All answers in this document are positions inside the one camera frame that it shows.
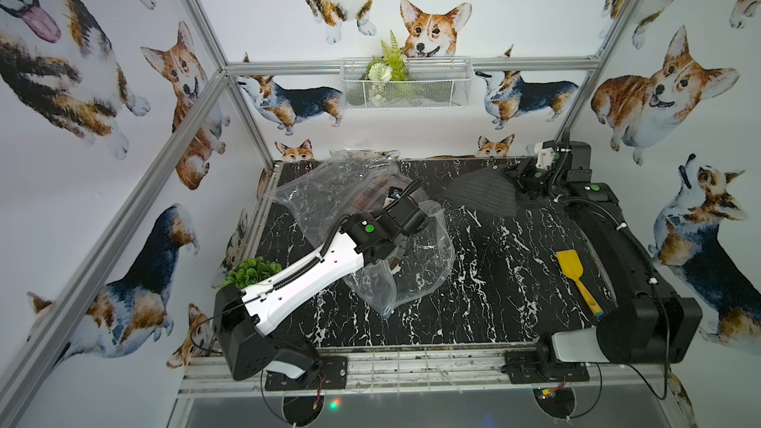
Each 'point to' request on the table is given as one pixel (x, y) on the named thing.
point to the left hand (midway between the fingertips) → (396, 229)
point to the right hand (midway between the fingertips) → (497, 165)
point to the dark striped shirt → (490, 189)
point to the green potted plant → (251, 270)
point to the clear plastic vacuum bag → (348, 182)
